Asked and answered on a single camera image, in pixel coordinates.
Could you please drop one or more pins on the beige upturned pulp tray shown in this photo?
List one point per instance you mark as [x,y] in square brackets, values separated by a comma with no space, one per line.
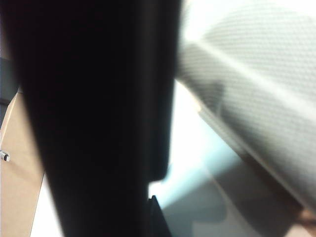
[259,86]

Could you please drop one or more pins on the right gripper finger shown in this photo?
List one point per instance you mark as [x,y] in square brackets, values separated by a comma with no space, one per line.
[158,222]

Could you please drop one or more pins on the long brown cardboard box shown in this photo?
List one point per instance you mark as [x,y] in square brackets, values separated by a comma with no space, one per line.
[17,192]

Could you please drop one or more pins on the black smartphone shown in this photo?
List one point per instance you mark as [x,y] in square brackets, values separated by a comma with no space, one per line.
[98,74]

